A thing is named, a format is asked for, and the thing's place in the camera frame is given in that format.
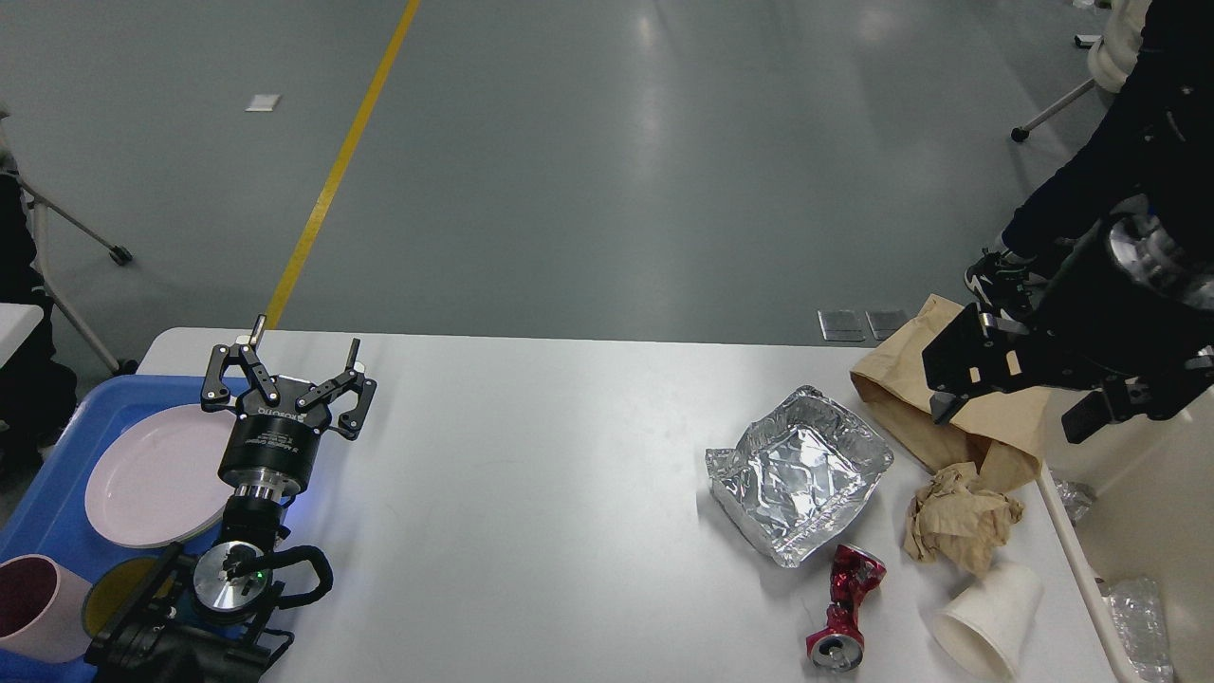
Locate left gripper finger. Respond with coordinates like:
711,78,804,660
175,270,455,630
200,315,282,414
296,338,378,442

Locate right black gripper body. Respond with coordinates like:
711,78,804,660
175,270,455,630
1005,216,1212,392

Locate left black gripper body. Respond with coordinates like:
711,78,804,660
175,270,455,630
219,377,331,494

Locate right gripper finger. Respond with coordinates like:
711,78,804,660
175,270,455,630
1061,355,1213,444
921,303,1029,425

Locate brown paper bag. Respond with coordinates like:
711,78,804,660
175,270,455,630
850,294,1051,493

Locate pink plate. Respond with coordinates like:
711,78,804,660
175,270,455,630
85,405,236,548

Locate aluminium foil tray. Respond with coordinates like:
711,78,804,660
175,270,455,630
704,385,894,569

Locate dark teal mug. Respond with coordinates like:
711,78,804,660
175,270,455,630
80,554,157,638

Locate pink mug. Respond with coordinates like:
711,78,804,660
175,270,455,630
1,554,93,664

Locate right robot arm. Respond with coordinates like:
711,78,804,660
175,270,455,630
921,1,1212,444

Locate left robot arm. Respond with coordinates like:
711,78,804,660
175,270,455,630
83,315,378,682

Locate beige plastic bin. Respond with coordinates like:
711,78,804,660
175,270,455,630
1038,389,1213,682

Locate crumpled clear plastic wrap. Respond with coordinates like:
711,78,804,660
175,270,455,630
1051,476,1097,527

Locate metal floor socket plate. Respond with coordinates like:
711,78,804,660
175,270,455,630
817,308,867,345

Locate crumpled brown paper ball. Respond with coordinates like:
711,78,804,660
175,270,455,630
902,462,1023,577

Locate person at left edge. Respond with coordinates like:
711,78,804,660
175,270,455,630
1,173,76,474

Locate person in dark clothes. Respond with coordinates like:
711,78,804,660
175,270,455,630
966,1,1206,319

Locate blue plastic tray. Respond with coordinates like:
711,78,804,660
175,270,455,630
2,375,220,679

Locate clear plastic bottle in bin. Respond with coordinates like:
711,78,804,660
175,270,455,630
1097,576,1176,682

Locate rolling chair leg right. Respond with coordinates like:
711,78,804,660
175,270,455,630
1009,1,1150,144

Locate white rolling chair base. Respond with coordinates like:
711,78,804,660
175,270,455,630
0,104,138,376

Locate white paper cup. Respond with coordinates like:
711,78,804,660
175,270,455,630
929,562,1043,682

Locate white paper on floor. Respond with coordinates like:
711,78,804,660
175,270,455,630
246,92,282,113

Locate crushed red soda can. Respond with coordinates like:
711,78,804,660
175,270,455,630
805,543,886,672

